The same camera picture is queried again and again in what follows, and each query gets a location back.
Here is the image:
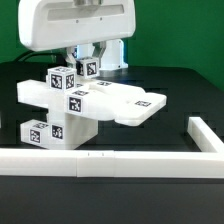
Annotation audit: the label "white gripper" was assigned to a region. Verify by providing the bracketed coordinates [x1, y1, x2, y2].
[18, 0, 136, 69]

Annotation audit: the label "white tagged cube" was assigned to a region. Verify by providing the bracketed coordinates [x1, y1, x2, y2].
[48, 66, 76, 92]
[76, 57, 99, 79]

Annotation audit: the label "white chair back frame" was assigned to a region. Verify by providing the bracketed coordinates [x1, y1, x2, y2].
[17, 80, 167, 126]

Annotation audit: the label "white chair seat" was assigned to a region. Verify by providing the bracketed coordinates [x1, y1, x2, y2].
[47, 110, 98, 150]

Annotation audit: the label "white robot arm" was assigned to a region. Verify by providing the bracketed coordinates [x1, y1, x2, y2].
[18, 0, 136, 70]

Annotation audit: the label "white U-shaped obstacle fence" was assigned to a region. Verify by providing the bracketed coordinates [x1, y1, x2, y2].
[0, 117, 224, 179]

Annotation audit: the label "black cables with connector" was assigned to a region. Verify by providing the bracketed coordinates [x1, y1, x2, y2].
[16, 49, 68, 63]

